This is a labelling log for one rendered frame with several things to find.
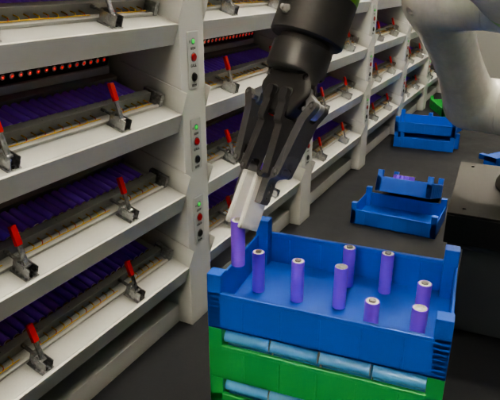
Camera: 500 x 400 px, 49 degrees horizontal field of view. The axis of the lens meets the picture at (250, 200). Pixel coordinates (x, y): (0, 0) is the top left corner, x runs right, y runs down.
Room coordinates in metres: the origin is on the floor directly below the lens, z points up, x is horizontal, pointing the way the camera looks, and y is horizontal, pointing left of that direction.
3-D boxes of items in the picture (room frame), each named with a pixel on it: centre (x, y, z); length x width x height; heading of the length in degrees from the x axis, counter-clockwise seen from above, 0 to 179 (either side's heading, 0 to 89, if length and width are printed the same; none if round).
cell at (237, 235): (0.64, 0.02, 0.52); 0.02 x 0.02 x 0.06
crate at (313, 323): (0.66, -0.12, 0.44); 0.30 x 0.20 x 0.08; 69
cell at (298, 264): (0.68, -0.07, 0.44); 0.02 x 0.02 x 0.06
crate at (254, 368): (0.66, -0.12, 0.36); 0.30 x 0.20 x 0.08; 69
